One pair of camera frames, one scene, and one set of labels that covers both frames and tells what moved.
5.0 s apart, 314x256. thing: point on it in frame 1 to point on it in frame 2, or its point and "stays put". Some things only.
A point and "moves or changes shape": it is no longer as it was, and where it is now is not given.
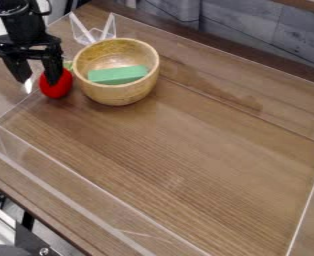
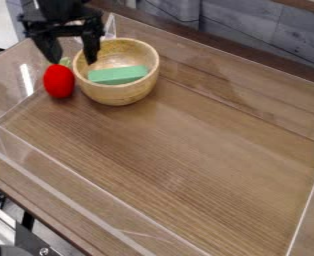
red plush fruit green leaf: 60,89 moves or changes shape
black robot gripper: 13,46 to 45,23
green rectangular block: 117,74 stays put
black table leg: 28,219 stays put
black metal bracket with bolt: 30,243 stays put
